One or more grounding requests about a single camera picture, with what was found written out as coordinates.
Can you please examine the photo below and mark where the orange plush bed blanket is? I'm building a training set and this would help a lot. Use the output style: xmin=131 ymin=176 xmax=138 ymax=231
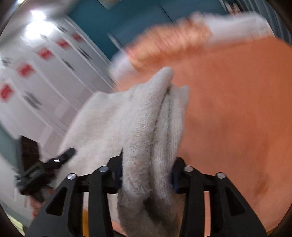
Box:
xmin=114 ymin=37 xmax=292 ymax=237

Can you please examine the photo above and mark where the white panelled wardrobe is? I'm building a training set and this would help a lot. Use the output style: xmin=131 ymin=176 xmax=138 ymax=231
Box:
xmin=1 ymin=17 xmax=115 ymax=158

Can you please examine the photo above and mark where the white pillow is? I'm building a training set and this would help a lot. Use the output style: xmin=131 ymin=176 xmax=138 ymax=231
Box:
xmin=191 ymin=12 xmax=275 ymax=45

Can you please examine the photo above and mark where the orange floral satin pillow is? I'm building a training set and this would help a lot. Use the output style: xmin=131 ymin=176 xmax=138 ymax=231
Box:
xmin=125 ymin=18 xmax=212 ymax=71

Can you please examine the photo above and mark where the cream knit sweater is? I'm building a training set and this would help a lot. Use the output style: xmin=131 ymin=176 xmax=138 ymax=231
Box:
xmin=54 ymin=67 xmax=189 ymax=236

